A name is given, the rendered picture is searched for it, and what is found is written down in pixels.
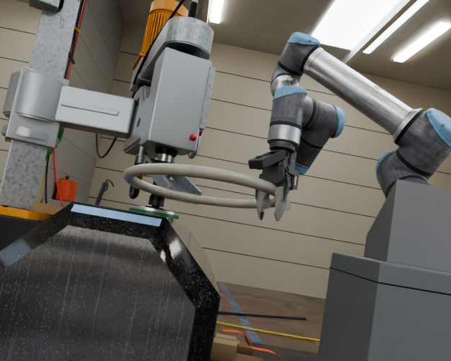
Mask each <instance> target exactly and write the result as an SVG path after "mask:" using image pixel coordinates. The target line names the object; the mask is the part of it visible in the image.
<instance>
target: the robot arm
mask: <svg viewBox="0 0 451 361"><path fill-rule="evenodd" d="M319 45H320V41H319V40H318V39H317V38H315V37H312V36H310V35H308V34H304V33H301V32H294V33H293V34H292V35H291V37H290V39H289V40H288V41H287V44H286V46H285V48H284V50H283V52H282V54H281V56H280V58H279V60H278V61H277V63H276V66H275V68H274V71H273V75H272V78H271V94H272V95H273V106H272V111H271V120H270V125H269V131H268V140H267V143H268V144H269V145H270V147H269V150H271V151H270V152H267V153H264V154H263V155H258V156H256V157H255V158H252V159H250V160H249V161H248V165H249V168H250V169H257V170H262V174H260V175H259V178H260V179H263V180H265V181H268V182H271V183H273V184H275V185H276V186H277V187H278V188H277V189H276V190H275V197H276V204H275V206H276V210H275V213H274V215H275V218H276V221H279V220H280V219H281V217H282V215H283V212H284V211H286V210H290V209H291V202H290V201H289V200H288V198H287V195H288V192H289V191H292V190H293V189H295V190H297V187H298V181H299V174H305V173H306V172H307V170H308V169H309V168H310V167H311V164H312V163H313V162H314V160H315V159H316V157H317V155H318V154H319V153H320V151H321V149H322V148H323V147H324V146H325V144H326V142H327V141H328V139H329V138H337V137H338V136H339V135H341V133H342V131H343V129H344V126H345V114H344V111H343V110H342V109H341V108H339V107H336V106H335V105H330V104H327V103H325V102H322V101H319V100H315V99H313V98H310V97H307V96H306V95H307V92H306V90H305V89H304V88H303V87H299V82H300V79H301V76H302V75H303V73H304V74H307V75H308V76H310V77H311V78H313V79H314V80H316V81H317V82H318V83H320V84H321V85H323V86H324V87H325V88H326V89H328V90H330V91H331V92H333V93H334V94H335V95H337V96H338V97H340V98H341V99H343V100H344V101H345V102H347V103H348V104H350V105H351V106H352V107H354V108H355V109H357V110H358V111H360V112H361V113H362V114H364V115H365V116H367V117H368V118H369V119H371V120H372V121H374V122H375V123H376V124H378V125H379V126H381V127H382V128H384V129H385V130H386V131H388V132H389V133H391V134H392V135H393V139H394V143H395V144H397V145H398V146H399V147H398V149H397V150H392V151H389V152H388V153H385V154H384V155H383V156H382V157H381V158H380V159H379V161H378V162H377V165H376V170H375V171H376V175H377V181H378V183H379V184H380V186H381V189H382V191H383V193H384V196H385V198H386V199H387V197H388V195H389V193H390V191H391V190H392V188H393V186H394V184H395V183H396V181H397V179H398V180H403V181H409V182H413V183H421V184H425V185H429V186H432V185H430V184H429V183H428V182H427V181H428V179H429V178H430V177H431V176H432V175H433V174H434V172H435V171H436V170H437V169H438V168H439V167H440V166H441V165H442V164H443V163H444V161H445V160H446V159H447V158H448V157H449V155H450V154H451V118H450V117H448V116H447V115H446V114H445V113H443V112H441V111H439V110H436V109H435V108H430V109H428V110H427V111H426V110H424V109H422V108H420V109H416V110H413V109H412V108H411V107H409V106H407V105H406V104H404V103H403V102H401V101H400V100H398V99H397V98H396V97H394V96H392V95H391V94H389V93H388V92H386V91H385V90H383V89H382V88H380V87H378V86H377V85H375V84H374V83H373V82H371V81H369V80H368V79H367V78H365V77H363V76H362V75H360V74H359V73H358V72H356V71H354V70H353V69H352V68H350V67H348V66H347V65H345V64H344V63H343V62H341V61H339V60H338V59H337V58H335V57H333V56H332V55H330V54H329V53H328V52H326V51H324V50H323V49H322V48H321V47H320V46H319ZM295 176H297V181H296V186H295V185H294V181H295ZM269 195H270V194H268V193H265V192H263V191H259V190H256V207H257V211H258V217H259V219H260V220H262V219H263V215H264V209H267V208H270V207H271V200H270V198H269Z"/></svg>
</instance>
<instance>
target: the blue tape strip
mask: <svg viewBox="0 0 451 361"><path fill-rule="evenodd" d="M71 211H74V212H78V213H86V214H90V215H95V216H103V217H107V218H115V219H119V220H123V221H131V222H136V223H143V224H148V225H153V226H160V223H161V221H162V219H159V218H152V217H147V216H140V215H135V214H131V213H123V212H119V211H111V210H107V209H102V208H94V207H90V206H82V205H77V204H74V206H73V208H72V210H71Z"/></svg>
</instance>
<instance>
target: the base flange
mask: <svg viewBox="0 0 451 361"><path fill-rule="evenodd" d="M0 214H1V215H5V216H13V217H17V218H25V219H30V220H35V221H45V220H47V219H48V218H49V217H51V216H53V214H48V213H40V212H36V211H30V210H26V209H21V208H12V207H8V206H5V205H2V206H0Z"/></svg>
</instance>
